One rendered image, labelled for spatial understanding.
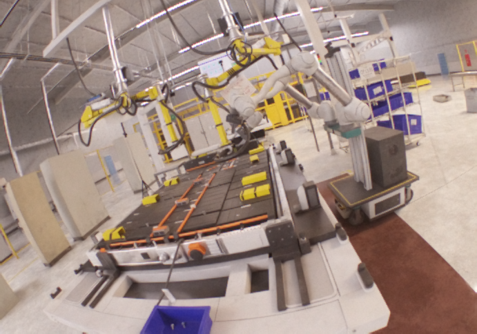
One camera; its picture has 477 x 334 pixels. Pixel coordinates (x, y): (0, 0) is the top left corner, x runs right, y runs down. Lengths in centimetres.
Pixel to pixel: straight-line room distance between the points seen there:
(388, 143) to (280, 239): 163
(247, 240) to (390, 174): 176
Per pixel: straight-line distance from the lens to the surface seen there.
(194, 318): 84
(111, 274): 137
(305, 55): 157
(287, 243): 93
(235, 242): 95
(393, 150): 230
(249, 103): 147
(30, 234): 521
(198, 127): 1134
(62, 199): 565
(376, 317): 71
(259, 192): 115
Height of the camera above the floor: 146
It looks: 11 degrees down
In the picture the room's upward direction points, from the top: 19 degrees counter-clockwise
